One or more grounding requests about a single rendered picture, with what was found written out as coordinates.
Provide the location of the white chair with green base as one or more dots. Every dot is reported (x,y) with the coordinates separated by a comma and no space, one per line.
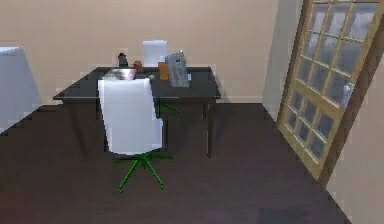
(130,116)
(154,52)

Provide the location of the wooden glass pane door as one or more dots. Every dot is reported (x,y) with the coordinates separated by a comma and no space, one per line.
(328,76)

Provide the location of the black dining table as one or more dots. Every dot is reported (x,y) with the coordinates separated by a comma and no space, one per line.
(196,90)

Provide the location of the white cupboard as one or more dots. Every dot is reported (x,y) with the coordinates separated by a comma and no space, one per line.
(15,86)

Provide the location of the silver metal bowl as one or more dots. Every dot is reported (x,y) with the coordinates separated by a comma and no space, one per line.
(121,73)

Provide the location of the orange box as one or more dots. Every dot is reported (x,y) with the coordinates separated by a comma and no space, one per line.
(163,71)

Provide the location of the small green apple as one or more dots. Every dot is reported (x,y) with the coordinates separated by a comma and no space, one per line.
(152,77)

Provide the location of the red cup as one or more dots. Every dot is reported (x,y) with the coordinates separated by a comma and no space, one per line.
(137,64)

